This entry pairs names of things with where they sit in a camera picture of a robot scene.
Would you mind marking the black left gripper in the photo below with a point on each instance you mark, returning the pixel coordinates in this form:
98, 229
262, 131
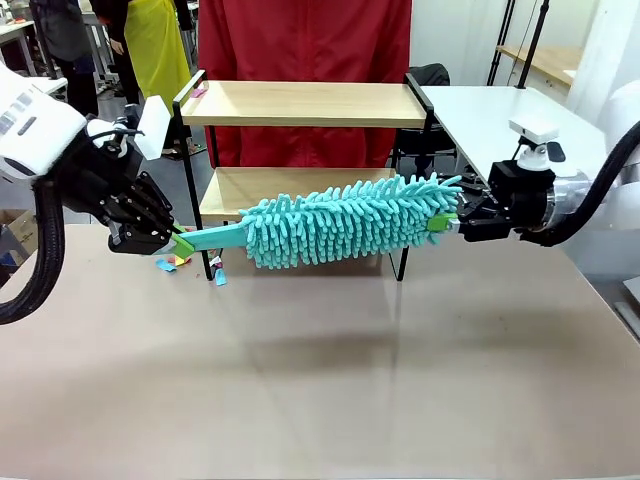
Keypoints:
95, 180

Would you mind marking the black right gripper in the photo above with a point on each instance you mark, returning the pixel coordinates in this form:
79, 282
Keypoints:
520, 195

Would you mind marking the teal chenille duster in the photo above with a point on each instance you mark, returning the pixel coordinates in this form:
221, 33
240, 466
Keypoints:
325, 225

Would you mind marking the short teal paper scrap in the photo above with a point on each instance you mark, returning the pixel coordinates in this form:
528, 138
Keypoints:
166, 265

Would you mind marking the small magenta paper scrap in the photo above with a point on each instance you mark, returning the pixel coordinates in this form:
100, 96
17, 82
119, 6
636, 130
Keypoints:
217, 263

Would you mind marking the large white table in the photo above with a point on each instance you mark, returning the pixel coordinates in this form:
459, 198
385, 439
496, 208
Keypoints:
475, 120

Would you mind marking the long teal paper scrap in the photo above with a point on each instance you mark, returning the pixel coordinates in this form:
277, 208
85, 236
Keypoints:
221, 278

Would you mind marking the brown cardboard box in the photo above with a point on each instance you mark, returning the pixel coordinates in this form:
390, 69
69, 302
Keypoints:
15, 235

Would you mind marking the black office chair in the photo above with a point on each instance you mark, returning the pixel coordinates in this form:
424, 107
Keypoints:
430, 75

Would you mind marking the light wooden desk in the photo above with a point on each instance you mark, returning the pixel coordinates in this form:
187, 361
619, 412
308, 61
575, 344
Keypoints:
545, 60

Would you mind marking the black tripod stand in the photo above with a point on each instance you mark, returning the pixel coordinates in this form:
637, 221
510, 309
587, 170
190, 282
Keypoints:
532, 45
502, 40

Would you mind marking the small white table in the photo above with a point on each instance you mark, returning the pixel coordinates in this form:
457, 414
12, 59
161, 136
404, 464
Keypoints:
50, 85

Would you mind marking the person in yellow apron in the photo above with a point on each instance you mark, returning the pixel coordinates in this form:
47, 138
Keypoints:
155, 50

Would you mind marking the person in dark clothes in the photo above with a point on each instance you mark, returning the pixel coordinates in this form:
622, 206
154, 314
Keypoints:
75, 50

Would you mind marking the person in red jacket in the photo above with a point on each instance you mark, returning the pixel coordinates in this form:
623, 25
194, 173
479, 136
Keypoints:
300, 40

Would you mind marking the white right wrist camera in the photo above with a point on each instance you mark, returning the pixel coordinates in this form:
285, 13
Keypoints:
532, 130

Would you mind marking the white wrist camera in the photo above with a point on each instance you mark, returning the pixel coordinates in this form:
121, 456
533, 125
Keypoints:
532, 130
155, 125

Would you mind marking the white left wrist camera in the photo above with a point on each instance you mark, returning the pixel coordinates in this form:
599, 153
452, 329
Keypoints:
155, 125

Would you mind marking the two-tier wooden black-frame shelf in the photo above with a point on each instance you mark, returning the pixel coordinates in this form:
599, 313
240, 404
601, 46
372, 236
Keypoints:
300, 117

